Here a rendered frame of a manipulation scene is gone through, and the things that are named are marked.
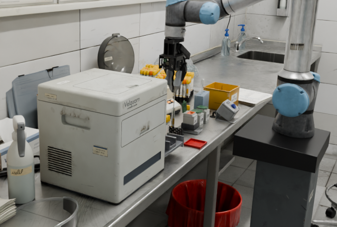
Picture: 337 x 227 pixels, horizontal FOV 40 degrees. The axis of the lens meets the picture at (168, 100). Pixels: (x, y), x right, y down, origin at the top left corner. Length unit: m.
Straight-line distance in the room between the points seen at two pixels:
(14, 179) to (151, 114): 0.42
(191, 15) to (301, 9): 0.38
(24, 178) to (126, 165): 0.27
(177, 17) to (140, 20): 0.86
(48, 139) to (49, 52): 0.65
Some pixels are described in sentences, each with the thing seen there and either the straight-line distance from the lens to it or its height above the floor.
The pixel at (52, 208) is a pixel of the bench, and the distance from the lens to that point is 1.31.
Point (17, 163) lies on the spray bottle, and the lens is 1.29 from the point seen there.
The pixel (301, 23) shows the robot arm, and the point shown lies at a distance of 1.54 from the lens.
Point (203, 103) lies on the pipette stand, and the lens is 2.04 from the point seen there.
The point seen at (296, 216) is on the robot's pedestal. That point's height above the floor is 0.65.
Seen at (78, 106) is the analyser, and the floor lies 1.13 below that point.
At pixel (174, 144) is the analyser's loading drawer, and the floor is 0.92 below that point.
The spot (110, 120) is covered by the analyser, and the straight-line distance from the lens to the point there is 1.23.
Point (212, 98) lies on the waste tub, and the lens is 2.17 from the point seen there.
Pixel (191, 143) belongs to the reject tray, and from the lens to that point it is 1.75.
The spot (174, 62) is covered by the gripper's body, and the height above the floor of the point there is 1.17.
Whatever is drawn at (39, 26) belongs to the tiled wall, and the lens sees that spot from 1.90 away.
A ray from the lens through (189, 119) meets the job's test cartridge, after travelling 1.85.
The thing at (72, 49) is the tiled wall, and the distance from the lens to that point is 2.07.
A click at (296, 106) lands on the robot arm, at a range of 1.56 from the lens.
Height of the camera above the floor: 1.51
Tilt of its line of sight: 16 degrees down
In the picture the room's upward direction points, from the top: 3 degrees clockwise
